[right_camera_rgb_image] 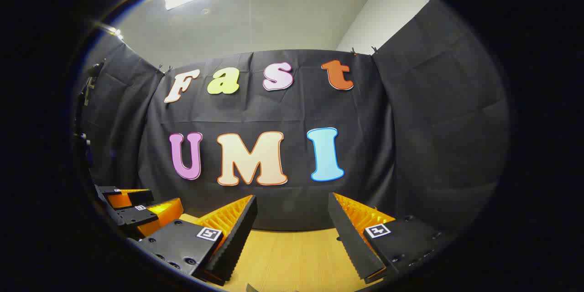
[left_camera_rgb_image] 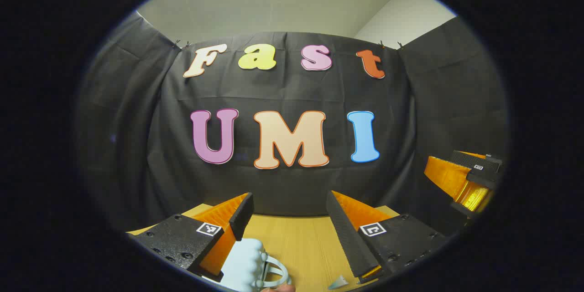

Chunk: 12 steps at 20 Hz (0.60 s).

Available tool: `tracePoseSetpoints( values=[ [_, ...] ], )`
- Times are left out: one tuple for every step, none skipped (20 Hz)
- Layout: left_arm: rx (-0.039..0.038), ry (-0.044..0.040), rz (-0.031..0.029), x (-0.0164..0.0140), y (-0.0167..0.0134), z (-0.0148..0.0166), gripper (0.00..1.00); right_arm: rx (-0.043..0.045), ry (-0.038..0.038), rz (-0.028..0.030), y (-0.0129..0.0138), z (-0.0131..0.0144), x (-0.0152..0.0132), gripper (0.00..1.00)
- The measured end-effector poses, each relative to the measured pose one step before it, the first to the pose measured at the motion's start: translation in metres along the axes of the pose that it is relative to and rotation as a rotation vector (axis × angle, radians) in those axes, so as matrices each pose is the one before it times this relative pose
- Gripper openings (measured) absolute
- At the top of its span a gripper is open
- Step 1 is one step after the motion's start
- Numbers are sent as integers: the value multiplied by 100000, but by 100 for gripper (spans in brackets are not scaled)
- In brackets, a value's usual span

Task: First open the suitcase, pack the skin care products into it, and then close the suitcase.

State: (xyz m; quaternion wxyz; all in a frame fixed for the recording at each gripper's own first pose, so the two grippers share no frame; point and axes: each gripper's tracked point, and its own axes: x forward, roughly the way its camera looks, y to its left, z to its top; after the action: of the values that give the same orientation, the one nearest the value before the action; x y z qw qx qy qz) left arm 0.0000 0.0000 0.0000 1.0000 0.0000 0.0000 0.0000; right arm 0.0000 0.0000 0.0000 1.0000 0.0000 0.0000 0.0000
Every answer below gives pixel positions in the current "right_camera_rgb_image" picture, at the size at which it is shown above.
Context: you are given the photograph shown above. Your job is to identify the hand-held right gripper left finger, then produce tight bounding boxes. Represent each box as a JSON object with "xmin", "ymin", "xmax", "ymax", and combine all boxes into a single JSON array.
[{"xmin": 137, "ymin": 195, "xmax": 259, "ymax": 286}]

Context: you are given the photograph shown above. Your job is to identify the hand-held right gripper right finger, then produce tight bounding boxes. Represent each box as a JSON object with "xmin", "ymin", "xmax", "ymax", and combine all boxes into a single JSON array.
[{"xmin": 328, "ymin": 192, "xmax": 457, "ymax": 284}]

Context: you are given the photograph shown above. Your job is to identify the black backdrop cloth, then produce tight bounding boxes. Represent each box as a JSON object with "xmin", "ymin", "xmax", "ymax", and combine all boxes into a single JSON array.
[{"xmin": 75, "ymin": 0, "xmax": 509, "ymax": 238}]

